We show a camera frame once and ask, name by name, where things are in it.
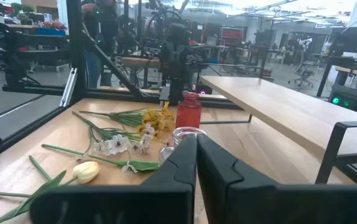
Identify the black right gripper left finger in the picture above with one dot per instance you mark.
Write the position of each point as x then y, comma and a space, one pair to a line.
119, 205

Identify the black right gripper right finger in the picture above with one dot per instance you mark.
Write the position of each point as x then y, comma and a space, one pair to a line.
290, 205

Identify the cream artificial tulip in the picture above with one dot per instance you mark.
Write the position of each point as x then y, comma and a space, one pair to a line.
86, 171

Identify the red ribbed glass vase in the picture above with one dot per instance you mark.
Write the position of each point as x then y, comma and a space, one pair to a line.
188, 113

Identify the white artificial flower bunch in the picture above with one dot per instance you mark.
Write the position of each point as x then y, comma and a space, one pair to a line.
116, 144

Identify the yellow artificial flower bunch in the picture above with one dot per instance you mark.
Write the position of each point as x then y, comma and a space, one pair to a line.
158, 119

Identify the clear cut-glass vase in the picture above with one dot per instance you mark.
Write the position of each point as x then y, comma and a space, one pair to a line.
183, 135

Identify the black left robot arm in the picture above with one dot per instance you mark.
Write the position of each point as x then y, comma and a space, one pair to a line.
175, 37

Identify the wooden shelf with black legs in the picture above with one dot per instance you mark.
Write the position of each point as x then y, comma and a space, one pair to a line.
290, 112

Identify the wooden background table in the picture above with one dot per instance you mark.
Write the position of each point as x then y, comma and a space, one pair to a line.
141, 61

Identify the person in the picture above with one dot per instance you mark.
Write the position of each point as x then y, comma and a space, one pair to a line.
104, 25

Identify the black computer with green lights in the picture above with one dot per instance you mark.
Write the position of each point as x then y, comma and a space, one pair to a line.
349, 99

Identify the blue storage bin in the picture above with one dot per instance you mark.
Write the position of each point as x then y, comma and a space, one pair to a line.
51, 31

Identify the grey office chair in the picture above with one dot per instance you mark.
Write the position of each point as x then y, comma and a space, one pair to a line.
304, 73

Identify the black background robot station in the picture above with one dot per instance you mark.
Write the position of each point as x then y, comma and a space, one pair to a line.
16, 62

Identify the black computer monitor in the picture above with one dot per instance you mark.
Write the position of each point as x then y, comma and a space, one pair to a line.
349, 40

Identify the black aluminium table frame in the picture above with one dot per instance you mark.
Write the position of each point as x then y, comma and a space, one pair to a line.
76, 46

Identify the silver aluminium frame bracket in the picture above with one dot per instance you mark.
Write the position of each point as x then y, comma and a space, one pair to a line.
69, 87

